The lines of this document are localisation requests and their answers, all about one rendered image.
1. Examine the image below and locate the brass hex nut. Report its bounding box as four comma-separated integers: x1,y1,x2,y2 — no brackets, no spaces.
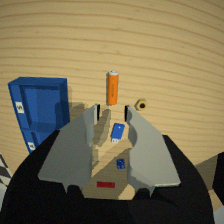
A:
136,99,148,110

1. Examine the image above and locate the blue bin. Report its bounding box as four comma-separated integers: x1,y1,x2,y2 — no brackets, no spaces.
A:
7,77,70,154

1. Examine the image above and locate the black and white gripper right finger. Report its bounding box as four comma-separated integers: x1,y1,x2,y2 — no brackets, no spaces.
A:
124,105,215,224

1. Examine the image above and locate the orange battery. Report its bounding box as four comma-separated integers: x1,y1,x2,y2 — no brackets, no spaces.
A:
108,70,119,105

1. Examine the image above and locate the blue die with white pips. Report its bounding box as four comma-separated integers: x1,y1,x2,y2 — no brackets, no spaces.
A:
116,159,125,169

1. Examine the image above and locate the red aa battery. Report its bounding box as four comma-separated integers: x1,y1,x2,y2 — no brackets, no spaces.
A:
95,181,115,188

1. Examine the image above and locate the blue usb stick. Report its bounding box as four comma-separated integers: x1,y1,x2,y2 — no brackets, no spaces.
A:
111,123,125,144

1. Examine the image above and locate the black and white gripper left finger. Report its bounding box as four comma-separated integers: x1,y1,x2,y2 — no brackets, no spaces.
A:
0,104,100,224

